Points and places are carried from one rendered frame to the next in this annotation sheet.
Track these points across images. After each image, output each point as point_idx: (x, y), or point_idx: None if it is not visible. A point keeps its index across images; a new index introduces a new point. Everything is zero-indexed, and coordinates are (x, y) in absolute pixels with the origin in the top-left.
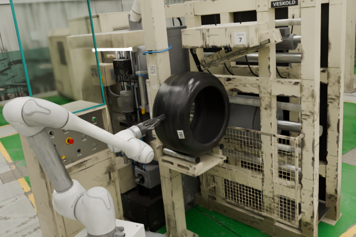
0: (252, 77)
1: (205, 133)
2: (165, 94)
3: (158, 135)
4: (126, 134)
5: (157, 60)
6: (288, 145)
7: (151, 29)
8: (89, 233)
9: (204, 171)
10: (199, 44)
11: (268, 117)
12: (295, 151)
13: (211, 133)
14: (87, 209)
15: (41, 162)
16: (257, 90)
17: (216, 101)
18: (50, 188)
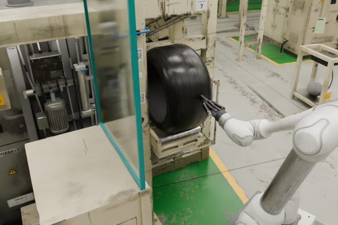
0: (161, 41)
1: (159, 107)
2: (188, 75)
3: (183, 122)
4: (243, 121)
5: (145, 41)
6: (213, 87)
7: (140, 2)
8: (292, 222)
9: None
10: (156, 14)
11: None
12: (218, 89)
13: (164, 105)
14: (298, 199)
15: (300, 185)
16: None
17: (157, 73)
18: None
